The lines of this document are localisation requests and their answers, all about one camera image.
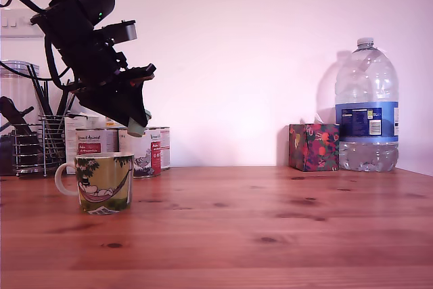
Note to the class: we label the pale green coffee capsule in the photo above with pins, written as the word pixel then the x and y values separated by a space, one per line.
pixel 136 130

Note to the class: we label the small orange label can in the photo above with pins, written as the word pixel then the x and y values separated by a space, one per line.
pixel 113 123

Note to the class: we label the black chopstick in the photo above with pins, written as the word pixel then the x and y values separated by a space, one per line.
pixel 45 94
pixel 62 104
pixel 37 86

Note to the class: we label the white cardboard box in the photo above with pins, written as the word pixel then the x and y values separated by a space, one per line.
pixel 72 136

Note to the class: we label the green hammock print mug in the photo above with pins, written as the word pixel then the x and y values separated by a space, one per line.
pixel 105 184

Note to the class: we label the clear glass storage jar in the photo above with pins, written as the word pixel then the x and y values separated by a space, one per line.
pixel 15 82

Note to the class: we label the dark wooden utensil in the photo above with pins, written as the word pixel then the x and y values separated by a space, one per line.
pixel 17 113

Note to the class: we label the floral tissue box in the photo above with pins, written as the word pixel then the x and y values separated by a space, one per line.
pixel 314 148

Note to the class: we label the white tissue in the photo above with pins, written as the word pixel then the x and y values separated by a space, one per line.
pixel 319 119

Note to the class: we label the large clear water bottle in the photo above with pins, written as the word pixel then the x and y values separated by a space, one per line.
pixel 367 99

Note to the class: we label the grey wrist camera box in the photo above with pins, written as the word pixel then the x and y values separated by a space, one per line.
pixel 126 31

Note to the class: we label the white wall switch plate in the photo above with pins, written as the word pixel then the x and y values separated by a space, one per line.
pixel 18 23

